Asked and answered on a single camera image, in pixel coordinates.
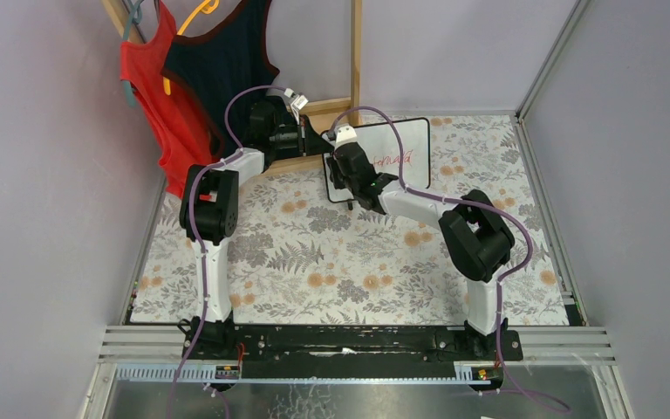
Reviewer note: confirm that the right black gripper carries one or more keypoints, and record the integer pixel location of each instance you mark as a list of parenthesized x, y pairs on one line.
[(338, 175)]

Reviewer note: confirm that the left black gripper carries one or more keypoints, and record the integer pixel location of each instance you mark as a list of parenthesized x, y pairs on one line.
[(301, 136)]

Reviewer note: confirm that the white whiteboard black frame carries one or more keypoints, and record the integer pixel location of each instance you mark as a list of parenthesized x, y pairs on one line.
[(382, 149)]

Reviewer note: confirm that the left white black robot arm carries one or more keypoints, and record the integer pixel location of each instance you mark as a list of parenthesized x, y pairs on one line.
[(210, 204)]

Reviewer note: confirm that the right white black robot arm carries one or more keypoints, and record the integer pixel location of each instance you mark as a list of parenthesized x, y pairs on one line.
[(478, 240)]

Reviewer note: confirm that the wooden clothes rack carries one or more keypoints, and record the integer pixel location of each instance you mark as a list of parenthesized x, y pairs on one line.
[(322, 112)]

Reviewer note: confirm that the floral patterned mat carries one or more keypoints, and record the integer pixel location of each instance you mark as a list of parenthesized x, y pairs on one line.
[(298, 258)]

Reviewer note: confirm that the navy tank top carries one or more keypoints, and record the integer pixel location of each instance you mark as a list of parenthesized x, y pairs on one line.
[(214, 67)]

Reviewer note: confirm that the red tank top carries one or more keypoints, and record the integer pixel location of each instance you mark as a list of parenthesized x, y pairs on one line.
[(175, 119)]

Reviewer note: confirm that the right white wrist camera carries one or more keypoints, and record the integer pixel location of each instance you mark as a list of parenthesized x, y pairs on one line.
[(342, 135)]

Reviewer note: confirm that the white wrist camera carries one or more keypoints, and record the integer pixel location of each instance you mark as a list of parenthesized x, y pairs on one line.
[(342, 135), (296, 103)]

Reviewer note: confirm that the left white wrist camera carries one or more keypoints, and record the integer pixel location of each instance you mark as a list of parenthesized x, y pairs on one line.
[(296, 103)]

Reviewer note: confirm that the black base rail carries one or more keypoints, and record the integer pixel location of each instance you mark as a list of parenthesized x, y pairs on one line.
[(293, 352)]

